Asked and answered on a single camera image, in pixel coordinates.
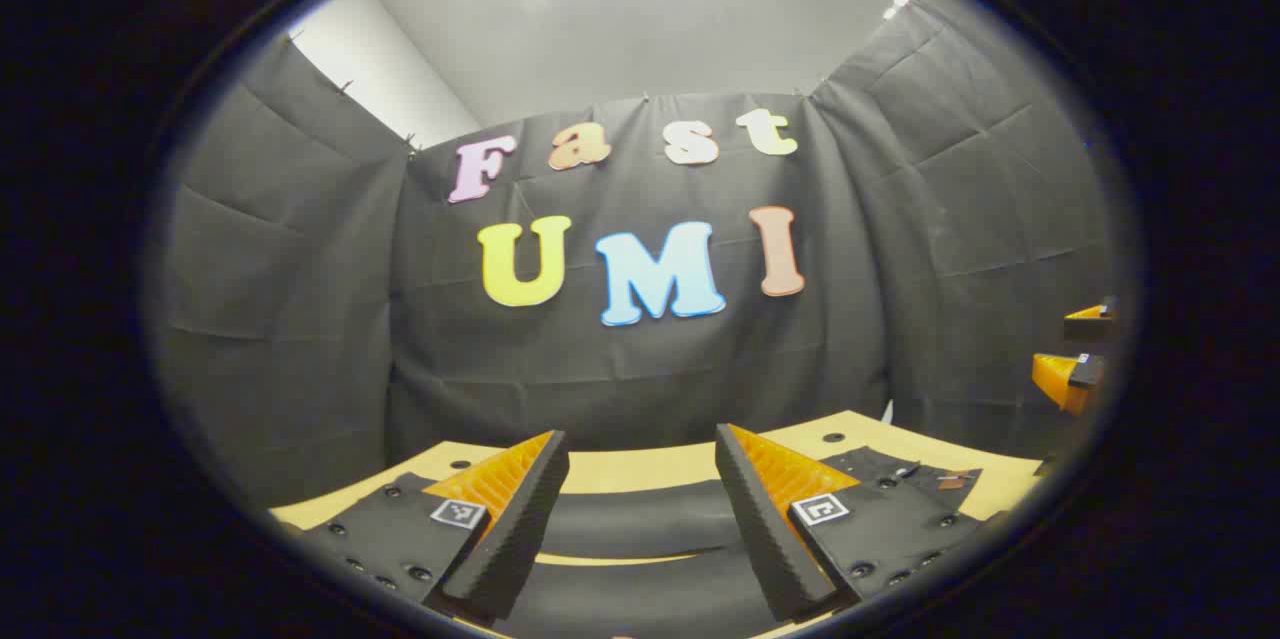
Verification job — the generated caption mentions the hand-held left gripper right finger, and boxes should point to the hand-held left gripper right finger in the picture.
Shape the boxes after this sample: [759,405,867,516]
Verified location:
[715,423,988,624]

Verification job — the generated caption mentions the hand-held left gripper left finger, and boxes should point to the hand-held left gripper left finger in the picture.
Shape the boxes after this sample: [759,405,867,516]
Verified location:
[285,430,572,627]

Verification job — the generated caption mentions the black jeans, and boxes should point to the black jeans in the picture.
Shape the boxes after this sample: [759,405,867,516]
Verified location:
[498,446,986,639]

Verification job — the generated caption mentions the black backdrop cloth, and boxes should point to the black backdrop cloth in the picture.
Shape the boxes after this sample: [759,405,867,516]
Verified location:
[150,0,1121,510]

